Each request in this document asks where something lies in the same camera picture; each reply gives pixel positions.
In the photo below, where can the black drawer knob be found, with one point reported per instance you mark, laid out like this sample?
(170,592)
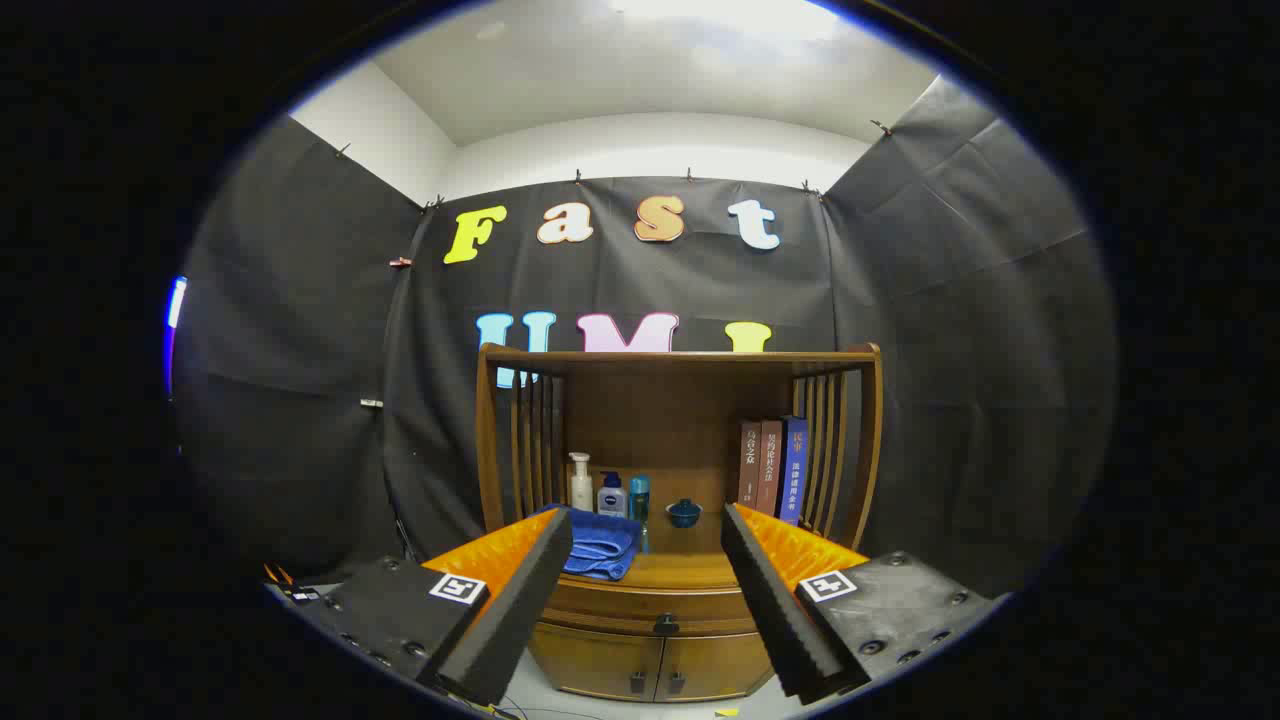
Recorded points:
(666,625)

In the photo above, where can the blue book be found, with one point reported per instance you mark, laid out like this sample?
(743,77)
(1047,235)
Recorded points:
(793,470)

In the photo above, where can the wooden cabinet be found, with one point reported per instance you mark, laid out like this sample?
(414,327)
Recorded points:
(660,410)

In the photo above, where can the wooden countertop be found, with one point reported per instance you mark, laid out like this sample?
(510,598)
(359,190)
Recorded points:
(680,572)

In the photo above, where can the white pump bottle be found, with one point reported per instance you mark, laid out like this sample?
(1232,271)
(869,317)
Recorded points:
(581,490)

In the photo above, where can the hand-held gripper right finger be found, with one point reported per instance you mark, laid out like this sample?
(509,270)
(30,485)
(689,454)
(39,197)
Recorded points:
(775,610)

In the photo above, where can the wooden drawer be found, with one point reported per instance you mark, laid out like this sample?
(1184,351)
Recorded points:
(610,605)

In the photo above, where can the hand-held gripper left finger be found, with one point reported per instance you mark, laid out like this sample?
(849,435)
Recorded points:
(520,610)

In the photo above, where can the white lotion bottle blue cap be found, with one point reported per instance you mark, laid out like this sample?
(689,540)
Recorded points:
(611,500)

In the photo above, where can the blue folded towel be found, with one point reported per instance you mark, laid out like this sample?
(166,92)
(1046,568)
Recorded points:
(605,545)

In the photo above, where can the brown book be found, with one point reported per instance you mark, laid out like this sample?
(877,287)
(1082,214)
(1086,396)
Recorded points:
(770,465)
(749,460)

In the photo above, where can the wooden cabinet door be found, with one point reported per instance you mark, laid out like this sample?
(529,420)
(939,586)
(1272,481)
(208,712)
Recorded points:
(590,660)
(715,665)

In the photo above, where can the black backdrop cloth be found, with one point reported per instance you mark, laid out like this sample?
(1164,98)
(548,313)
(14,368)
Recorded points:
(300,400)

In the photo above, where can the blue lidded teacup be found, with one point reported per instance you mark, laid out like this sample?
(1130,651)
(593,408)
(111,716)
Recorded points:
(684,515)

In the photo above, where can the teal tumbler bottle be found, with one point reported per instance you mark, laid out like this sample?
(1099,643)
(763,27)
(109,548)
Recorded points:
(639,500)

